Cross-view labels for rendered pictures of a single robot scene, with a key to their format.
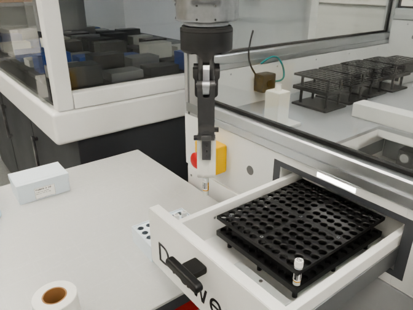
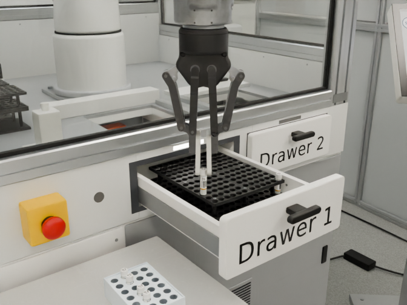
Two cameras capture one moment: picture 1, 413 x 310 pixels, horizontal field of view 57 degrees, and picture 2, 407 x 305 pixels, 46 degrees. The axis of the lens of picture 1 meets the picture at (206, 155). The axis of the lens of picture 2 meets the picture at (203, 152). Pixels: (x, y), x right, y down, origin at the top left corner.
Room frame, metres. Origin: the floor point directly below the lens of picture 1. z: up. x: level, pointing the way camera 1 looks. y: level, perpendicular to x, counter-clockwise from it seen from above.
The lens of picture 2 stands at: (0.57, 0.75, 1.28)
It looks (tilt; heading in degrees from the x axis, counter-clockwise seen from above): 20 degrees down; 270
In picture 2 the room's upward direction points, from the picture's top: straight up
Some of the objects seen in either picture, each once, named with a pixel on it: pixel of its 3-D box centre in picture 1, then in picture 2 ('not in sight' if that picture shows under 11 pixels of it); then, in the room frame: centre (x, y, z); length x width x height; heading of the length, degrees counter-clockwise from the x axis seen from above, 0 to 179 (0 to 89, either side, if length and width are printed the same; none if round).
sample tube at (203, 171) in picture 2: (205, 182); (203, 181); (0.57, 0.00, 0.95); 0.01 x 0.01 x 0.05
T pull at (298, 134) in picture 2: not in sight; (300, 135); (0.33, -0.39, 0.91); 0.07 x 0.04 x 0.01; 38
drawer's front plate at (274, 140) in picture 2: not in sight; (291, 144); (0.35, -0.41, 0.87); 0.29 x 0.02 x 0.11; 38
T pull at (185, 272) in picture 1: (190, 270); (298, 211); (0.41, 0.02, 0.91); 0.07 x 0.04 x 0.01; 38
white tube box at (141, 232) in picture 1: (168, 233); (143, 296); (0.67, 0.08, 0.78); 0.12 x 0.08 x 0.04; 126
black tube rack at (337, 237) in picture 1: (298, 232); (214, 187); (0.55, -0.16, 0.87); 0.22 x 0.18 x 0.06; 128
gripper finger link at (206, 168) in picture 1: (206, 157); (209, 152); (0.56, 0.00, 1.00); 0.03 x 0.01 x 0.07; 89
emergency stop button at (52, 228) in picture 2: (198, 160); (52, 226); (0.83, 0.02, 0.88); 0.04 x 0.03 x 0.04; 38
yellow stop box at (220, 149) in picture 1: (209, 156); (45, 219); (0.85, -0.01, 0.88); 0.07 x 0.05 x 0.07; 38
